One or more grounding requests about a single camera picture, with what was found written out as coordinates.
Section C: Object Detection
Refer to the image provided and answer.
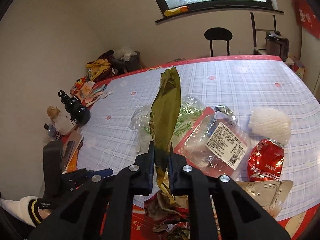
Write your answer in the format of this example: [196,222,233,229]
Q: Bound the beige paper snack packet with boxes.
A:
[236,180,293,218]

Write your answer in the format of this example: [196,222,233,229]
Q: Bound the small white side table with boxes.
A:
[253,47,296,66]

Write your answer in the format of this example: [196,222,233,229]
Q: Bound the crushed red cola can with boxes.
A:
[247,139,284,181]

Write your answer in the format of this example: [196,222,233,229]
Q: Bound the white green plastic bag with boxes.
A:
[129,95,205,154]

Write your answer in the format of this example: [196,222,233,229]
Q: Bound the yellow packet on windowsill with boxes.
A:
[163,5,189,17]

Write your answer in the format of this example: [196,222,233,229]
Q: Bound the white sleeve left forearm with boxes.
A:
[1,196,43,227]

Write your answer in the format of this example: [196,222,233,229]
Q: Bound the orange snack packet on table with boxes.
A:
[70,76,87,96]

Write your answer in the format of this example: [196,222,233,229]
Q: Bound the black gourd bottle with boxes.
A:
[58,90,91,127]

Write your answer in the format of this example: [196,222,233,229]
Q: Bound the left hand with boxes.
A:
[38,209,52,219]

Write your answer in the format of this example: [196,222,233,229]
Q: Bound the crumpled brown red wrapper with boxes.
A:
[144,191,190,239]

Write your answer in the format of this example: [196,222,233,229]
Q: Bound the clear plastic tray with label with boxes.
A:
[174,107,252,180]

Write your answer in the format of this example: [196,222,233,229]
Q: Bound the wooden stool with bag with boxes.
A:
[111,47,145,73]

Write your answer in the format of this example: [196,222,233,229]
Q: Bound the olive green foil wrapper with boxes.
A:
[149,67,181,204]

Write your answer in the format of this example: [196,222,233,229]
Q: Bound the red fridge cover cloth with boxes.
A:
[291,0,320,39]

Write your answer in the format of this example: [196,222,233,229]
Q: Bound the brown electric pressure cooker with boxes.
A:
[265,30,289,61]

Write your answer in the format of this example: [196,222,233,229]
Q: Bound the notebook with black phone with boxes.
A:
[62,131,83,173]

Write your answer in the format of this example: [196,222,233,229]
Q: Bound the blue plaid tablecloth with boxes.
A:
[77,56,319,220]

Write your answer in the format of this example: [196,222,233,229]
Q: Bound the white foam net sleeve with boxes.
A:
[248,107,291,146]

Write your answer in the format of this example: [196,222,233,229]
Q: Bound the yellow clothes pile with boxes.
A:
[86,59,112,82]

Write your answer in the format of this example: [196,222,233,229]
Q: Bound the pastel plastic spoons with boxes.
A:
[84,84,107,107]

